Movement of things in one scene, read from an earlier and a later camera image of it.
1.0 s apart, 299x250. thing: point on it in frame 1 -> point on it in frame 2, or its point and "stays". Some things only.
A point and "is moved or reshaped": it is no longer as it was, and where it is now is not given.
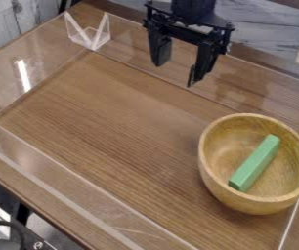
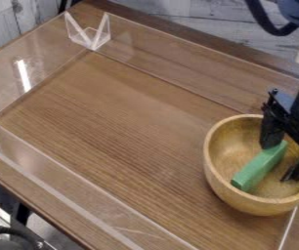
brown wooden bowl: (228, 145) stays
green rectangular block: (256, 164) is moved or reshaped
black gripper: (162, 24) -> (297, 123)
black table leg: (22, 213) stays
